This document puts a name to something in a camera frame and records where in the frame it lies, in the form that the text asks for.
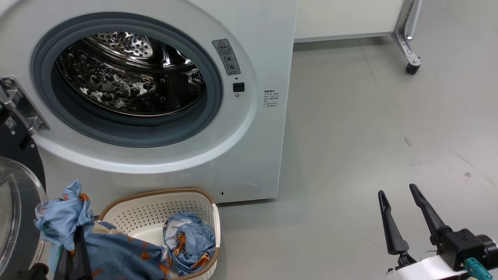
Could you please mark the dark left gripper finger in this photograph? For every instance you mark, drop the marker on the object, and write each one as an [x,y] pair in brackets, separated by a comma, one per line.
[82,260]
[64,268]

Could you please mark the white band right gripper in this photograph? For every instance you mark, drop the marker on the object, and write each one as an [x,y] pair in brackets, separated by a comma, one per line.
[428,270]

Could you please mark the blue bear print garment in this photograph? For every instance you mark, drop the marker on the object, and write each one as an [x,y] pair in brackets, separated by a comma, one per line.
[113,252]

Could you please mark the black round glass washer door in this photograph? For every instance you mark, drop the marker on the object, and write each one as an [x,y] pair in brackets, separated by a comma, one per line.
[15,194]

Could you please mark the blue bear garment white collar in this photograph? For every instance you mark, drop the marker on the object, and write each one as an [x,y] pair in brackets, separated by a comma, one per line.
[190,241]

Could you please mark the white perforated basket brown rim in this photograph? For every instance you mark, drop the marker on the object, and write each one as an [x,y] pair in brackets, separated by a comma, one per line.
[155,210]

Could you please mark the metal washer door hinge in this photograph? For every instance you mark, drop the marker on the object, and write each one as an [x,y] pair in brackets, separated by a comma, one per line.
[21,105]

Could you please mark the white front-load washing machine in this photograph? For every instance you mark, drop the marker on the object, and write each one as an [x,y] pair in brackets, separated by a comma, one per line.
[249,136]

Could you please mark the black washer door latch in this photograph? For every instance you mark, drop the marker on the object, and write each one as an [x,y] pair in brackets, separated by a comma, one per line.
[238,87]

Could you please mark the round filter cover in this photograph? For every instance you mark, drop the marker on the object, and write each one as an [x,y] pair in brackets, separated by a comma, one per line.
[239,192]

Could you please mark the metal leg with black caster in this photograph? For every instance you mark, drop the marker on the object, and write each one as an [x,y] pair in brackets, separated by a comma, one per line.
[406,39]

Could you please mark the printed text label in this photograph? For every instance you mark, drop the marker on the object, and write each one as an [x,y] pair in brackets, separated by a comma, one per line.
[271,98]

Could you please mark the perforated steel washer drum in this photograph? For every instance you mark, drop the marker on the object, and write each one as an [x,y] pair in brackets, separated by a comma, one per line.
[128,77]

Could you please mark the white furniture panel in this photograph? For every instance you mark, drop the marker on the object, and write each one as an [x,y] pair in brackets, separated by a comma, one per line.
[346,19]

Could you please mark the grey warning sticker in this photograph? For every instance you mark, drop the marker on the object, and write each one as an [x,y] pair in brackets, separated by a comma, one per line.
[226,56]

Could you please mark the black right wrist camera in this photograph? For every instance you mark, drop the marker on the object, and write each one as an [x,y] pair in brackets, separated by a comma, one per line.
[465,245]

